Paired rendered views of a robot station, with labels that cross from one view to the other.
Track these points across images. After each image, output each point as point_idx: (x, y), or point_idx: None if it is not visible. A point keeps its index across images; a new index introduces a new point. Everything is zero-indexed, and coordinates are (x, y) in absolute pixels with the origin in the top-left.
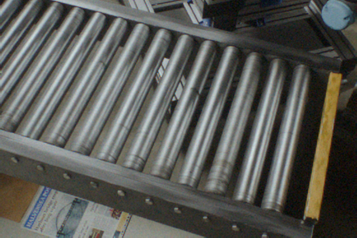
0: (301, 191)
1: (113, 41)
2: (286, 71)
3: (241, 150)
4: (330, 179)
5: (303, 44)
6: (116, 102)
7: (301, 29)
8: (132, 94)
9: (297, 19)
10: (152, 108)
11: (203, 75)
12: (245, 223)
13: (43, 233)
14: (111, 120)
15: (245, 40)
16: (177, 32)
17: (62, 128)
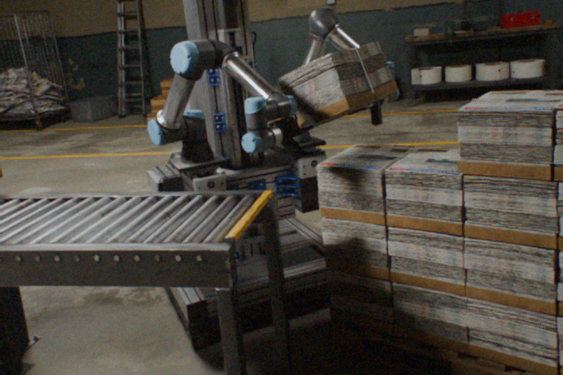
0: (315, 371)
1: (112, 205)
2: (236, 200)
3: (260, 351)
4: (343, 359)
5: (307, 259)
6: (146, 338)
7: (307, 252)
8: (118, 219)
9: (302, 246)
10: (131, 222)
11: (174, 208)
12: (183, 249)
13: None
14: (138, 351)
15: (209, 192)
16: (161, 196)
17: (60, 238)
